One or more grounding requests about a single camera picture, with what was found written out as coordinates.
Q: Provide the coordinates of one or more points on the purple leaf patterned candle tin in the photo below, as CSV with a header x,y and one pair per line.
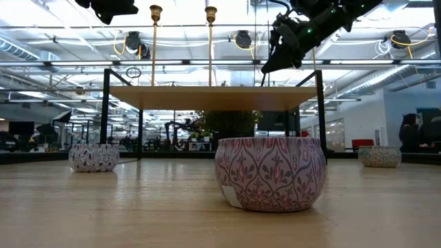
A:
x,y
93,157

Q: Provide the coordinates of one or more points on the green potted plant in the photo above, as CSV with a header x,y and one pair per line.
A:
x,y
229,122

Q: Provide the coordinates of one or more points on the black background robot arm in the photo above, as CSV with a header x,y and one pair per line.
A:
x,y
175,132

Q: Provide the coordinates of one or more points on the pink ornament patterned candle tin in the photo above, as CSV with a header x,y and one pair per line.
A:
x,y
270,175

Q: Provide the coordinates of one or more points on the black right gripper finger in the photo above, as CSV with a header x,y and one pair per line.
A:
x,y
279,61

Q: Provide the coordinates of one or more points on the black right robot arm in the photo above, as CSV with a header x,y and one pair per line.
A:
x,y
341,17

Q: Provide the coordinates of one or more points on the person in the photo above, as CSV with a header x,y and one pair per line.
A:
x,y
409,136

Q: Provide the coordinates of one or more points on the wooden shelf with black legs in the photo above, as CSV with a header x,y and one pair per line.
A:
x,y
213,98

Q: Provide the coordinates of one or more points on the dark monitor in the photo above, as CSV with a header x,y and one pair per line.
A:
x,y
275,121

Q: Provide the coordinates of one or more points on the black aluminium table frame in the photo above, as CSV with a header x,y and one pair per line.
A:
x,y
34,157

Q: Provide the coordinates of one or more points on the red chair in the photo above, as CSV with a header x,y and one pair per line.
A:
x,y
362,144

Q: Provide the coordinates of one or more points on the tall gold candlestick holder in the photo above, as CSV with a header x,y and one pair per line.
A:
x,y
210,51
154,51

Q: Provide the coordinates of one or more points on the grey patterned candle tin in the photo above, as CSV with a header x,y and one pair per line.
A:
x,y
379,156

